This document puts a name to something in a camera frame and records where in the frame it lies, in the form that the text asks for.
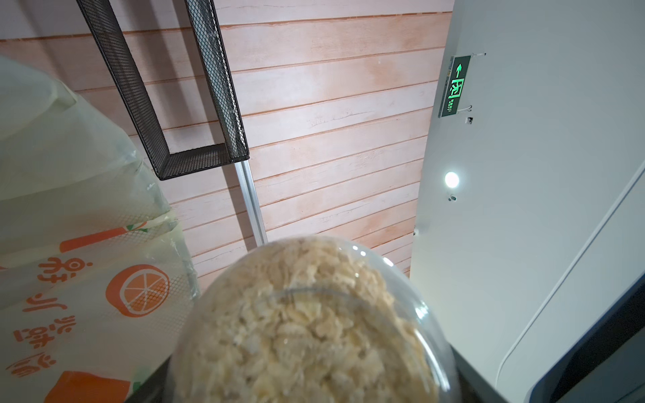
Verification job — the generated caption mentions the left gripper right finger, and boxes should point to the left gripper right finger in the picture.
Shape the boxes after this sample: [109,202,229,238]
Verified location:
[452,348,507,403]

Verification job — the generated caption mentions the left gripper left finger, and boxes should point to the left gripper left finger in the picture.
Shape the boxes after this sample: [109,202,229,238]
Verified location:
[125,359,170,403]

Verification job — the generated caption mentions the glass oatmeal jar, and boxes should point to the glass oatmeal jar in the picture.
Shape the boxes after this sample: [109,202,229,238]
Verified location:
[163,236,461,402]

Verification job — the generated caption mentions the green exit sign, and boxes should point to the green exit sign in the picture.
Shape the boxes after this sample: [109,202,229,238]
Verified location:
[438,55,472,119]

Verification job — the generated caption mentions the black wire mesh basket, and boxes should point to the black wire mesh basket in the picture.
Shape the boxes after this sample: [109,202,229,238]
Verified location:
[77,1,250,181]

